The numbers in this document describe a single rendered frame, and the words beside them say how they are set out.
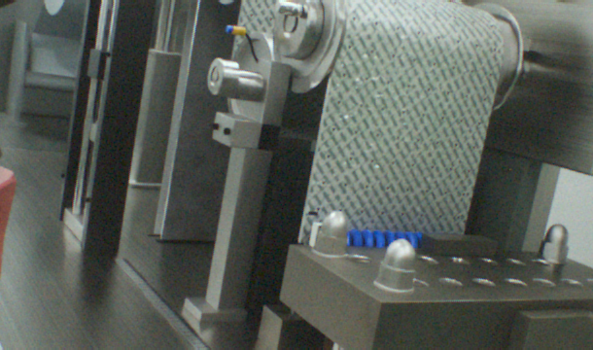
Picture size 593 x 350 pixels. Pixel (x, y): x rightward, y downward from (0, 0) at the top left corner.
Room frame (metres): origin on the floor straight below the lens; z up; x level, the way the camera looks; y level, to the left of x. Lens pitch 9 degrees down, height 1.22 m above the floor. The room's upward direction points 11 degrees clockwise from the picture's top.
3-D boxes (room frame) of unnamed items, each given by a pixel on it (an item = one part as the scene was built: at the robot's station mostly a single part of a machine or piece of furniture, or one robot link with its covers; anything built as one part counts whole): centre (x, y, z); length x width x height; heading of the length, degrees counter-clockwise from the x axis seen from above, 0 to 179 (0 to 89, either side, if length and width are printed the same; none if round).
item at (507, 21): (1.00, -0.19, 1.25); 0.15 x 0.01 x 0.15; 32
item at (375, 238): (0.86, -0.13, 1.03); 0.21 x 0.04 x 0.03; 122
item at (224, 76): (0.85, 0.11, 1.18); 0.04 x 0.02 x 0.04; 32
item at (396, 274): (0.67, -0.10, 1.05); 0.04 x 0.04 x 0.04
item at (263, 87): (0.87, 0.07, 1.05); 0.06 x 0.05 x 0.31; 122
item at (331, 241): (0.75, -0.04, 1.05); 0.04 x 0.04 x 0.04
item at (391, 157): (0.87, -0.11, 1.11); 0.23 x 0.01 x 0.18; 122
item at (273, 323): (0.88, -0.12, 0.92); 0.28 x 0.04 x 0.04; 122
